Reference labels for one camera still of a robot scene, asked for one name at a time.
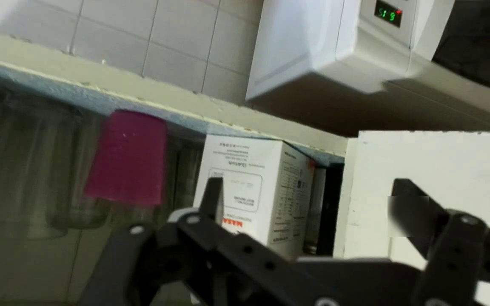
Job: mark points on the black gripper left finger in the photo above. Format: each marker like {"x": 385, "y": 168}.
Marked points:
{"x": 161, "y": 261}

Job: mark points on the dark green box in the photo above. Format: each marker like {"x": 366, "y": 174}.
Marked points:
{"x": 315, "y": 215}

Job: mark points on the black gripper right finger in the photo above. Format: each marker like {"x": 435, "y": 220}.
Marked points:
{"x": 460, "y": 261}

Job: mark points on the cream wall cupboard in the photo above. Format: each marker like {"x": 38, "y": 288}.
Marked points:
{"x": 86, "y": 86}

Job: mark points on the white tea box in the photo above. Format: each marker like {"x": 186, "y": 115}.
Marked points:
{"x": 256, "y": 171}

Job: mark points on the white microwave oven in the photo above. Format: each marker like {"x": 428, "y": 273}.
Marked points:
{"x": 314, "y": 45}

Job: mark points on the clear cupboard glass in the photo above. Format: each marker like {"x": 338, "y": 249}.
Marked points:
{"x": 186, "y": 171}
{"x": 94, "y": 219}
{"x": 24, "y": 171}

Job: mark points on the pink red plastic cup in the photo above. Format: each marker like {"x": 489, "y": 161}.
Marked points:
{"x": 127, "y": 159}

